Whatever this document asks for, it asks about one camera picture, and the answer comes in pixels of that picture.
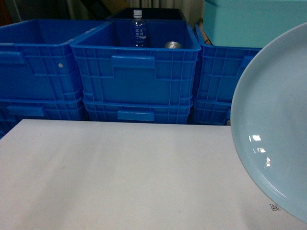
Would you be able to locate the light blue round plate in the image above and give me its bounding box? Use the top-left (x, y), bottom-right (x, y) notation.
top-left (230, 24), bottom-right (307, 222)

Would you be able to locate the blue crate lower middle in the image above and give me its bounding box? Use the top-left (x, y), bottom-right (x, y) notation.
top-left (83, 100), bottom-right (191, 124)

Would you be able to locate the blue crate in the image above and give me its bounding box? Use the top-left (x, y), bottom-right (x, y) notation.
top-left (194, 23), bottom-right (262, 103)
top-left (71, 20), bottom-right (201, 106)
top-left (83, 100), bottom-right (191, 124)
top-left (192, 100), bottom-right (231, 126)
top-left (0, 19), bottom-right (102, 101)
top-left (0, 98), bottom-right (89, 137)

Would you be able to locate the blue crate lower right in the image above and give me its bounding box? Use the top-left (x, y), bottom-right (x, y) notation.
top-left (192, 100), bottom-right (231, 126)

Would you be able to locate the blue crate upper middle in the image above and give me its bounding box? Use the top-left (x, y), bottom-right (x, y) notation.
top-left (71, 20), bottom-right (201, 106)

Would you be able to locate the silver metal can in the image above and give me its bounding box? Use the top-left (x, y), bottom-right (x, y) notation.
top-left (164, 41), bottom-right (184, 49)

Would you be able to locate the blue crate upper right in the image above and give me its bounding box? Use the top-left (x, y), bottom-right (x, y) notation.
top-left (194, 23), bottom-right (262, 103)

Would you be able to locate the clear water bottle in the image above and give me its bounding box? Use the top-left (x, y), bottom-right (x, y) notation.
top-left (130, 10), bottom-right (147, 47)

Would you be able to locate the white table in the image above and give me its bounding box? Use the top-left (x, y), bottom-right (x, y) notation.
top-left (0, 119), bottom-right (307, 230)

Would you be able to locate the blue crate upper left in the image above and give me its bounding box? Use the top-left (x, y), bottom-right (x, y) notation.
top-left (0, 19), bottom-right (102, 101)

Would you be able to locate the light teal foam box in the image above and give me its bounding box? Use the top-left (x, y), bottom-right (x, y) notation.
top-left (203, 0), bottom-right (307, 48)

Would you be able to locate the blue crate lower left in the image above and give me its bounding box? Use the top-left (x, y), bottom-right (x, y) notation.
top-left (0, 98), bottom-right (89, 137)

